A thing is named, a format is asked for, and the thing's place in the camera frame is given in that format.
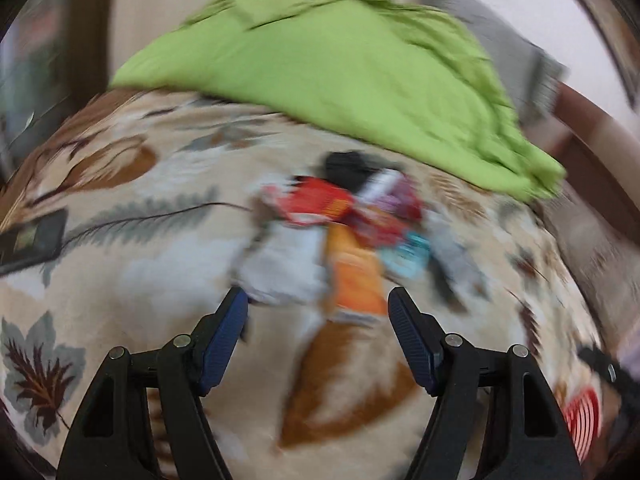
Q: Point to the orange snack wrapper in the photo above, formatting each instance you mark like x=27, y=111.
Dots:
x=352, y=275

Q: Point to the grey-brown mattress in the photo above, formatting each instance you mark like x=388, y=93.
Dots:
x=595, y=260

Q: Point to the grey quilted blanket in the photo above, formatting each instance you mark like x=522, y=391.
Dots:
x=500, y=35

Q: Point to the red and yellow snack wrapper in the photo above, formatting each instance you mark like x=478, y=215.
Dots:
x=310, y=200

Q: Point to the wooden door with glass pane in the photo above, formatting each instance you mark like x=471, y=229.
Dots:
x=85, y=35

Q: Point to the white plastic bag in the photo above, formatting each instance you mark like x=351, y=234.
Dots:
x=285, y=265

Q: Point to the pink wrapper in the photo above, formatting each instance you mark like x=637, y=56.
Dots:
x=402, y=202

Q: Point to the black plastic bag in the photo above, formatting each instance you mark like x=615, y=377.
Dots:
x=345, y=165

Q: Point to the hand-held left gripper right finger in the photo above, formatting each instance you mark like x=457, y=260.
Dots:
x=407, y=340

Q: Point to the red plastic bag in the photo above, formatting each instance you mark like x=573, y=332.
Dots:
x=375, y=227

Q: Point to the leaf print blanket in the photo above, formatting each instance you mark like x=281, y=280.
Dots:
x=150, y=270

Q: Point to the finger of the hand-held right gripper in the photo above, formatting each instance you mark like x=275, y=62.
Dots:
x=597, y=362

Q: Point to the green quilt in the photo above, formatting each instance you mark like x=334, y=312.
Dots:
x=350, y=75

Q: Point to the black phone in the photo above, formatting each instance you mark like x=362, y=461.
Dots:
x=35, y=240

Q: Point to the teal wrapper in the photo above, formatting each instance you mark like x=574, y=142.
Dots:
x=407, y=255

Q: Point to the brown wooden bed frame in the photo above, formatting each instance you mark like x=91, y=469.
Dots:
x=600, y=135

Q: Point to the grey wrapper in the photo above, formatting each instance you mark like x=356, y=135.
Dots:
x=455, y=260

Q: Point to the white pink sock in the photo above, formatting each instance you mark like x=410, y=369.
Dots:
x=380, y=185

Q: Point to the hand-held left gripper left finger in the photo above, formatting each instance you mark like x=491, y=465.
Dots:
x=227, y=340

